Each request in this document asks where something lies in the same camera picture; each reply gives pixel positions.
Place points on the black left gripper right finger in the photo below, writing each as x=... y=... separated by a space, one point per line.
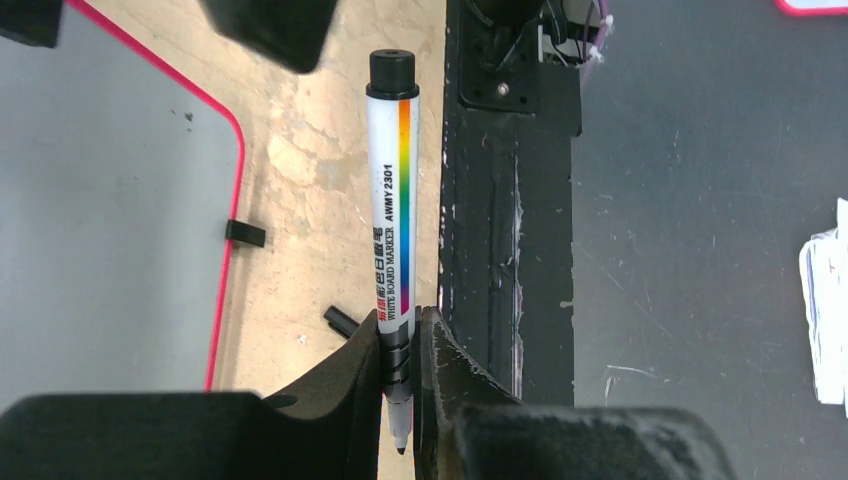
x=466 y=426

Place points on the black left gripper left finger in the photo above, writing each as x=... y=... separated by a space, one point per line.
x=324 y=425

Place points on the black marker cap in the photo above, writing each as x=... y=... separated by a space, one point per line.
x=340 y=322

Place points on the white whiteboard marker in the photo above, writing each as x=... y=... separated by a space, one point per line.
x=393 y=116

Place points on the black whiteboard foot clip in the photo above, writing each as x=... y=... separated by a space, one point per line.
x=244 y=233

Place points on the pink framed whiteboard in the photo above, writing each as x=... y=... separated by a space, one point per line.
x=118 y=177

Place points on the white paper stack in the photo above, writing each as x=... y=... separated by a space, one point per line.
x=823 y=274

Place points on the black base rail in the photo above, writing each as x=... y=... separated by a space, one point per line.
x=510 y=115

